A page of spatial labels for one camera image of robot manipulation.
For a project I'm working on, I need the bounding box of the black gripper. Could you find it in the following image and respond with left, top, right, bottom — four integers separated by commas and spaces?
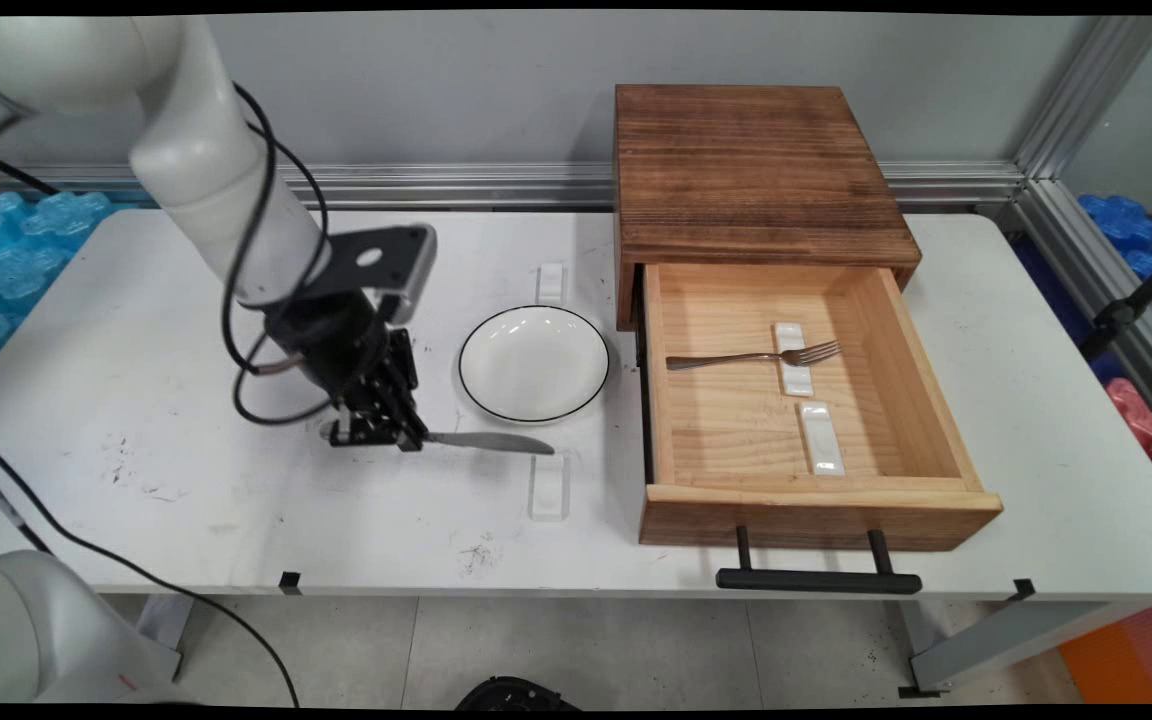
264, 288, 430, 454

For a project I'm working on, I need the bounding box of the silver table knife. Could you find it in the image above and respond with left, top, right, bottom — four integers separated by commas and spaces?
320, 420, 556, 457

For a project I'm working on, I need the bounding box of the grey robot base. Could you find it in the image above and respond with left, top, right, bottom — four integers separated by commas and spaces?
0, 548, 189, 707

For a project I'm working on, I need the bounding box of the white plate with black rim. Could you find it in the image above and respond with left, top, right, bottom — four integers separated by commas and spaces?
457, 304, 612, 425

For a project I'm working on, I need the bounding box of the grey table leg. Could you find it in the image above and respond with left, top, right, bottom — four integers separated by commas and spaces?
128, 595, 199, 683
897, 600, 1152, 699

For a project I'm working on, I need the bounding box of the black round floor object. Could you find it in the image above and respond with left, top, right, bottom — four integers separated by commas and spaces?
453, 676, 584, 713

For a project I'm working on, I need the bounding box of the silver fork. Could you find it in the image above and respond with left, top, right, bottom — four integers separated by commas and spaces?
665, 340, 843, 372

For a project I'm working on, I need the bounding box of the light wooden drawer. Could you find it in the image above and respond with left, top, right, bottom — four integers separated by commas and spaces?
638, 262, 1005, 554

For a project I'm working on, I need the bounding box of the light blue bubble wrap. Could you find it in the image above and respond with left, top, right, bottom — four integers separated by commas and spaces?
0, 190, 159, 387

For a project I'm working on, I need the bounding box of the dark wooden cabinet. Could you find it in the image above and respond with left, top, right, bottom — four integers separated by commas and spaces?
613, 84, 924, 332

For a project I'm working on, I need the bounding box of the red plastic bag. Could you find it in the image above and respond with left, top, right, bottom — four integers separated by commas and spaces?
1104, 377, 1152, 460

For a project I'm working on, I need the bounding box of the black stand pole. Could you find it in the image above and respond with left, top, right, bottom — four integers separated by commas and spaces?
1076, 238, 1152, 363

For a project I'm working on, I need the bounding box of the dark blue bubble wrap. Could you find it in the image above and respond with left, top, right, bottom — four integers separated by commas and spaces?
1014, 193, 1152, 386

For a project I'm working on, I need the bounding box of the orange box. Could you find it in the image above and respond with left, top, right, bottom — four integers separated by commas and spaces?
1057, 601, 1152, 707

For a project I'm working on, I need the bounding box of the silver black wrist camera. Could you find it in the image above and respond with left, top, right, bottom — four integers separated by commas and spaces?
319, 223, 438, 327

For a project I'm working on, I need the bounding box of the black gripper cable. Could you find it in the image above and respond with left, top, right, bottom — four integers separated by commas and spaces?
220, 84, 337, 427

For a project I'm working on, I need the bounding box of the horizontal aluminium frame rail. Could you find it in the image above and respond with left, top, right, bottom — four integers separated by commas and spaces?
0, 160, 1029, 214

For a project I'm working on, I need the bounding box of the black base cable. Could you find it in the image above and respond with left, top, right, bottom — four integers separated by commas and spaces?
0, 405, 302, 709

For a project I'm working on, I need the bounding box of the black drawer handle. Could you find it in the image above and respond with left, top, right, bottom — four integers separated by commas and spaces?
715, 526, 924, 597

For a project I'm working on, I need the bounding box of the slanted aluminium frame rail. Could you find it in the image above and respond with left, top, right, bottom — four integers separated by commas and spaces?
998, 178, 1152, 453

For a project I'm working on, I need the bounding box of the aluminium frame post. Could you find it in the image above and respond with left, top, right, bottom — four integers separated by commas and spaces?
1011, 15, 1152, 183

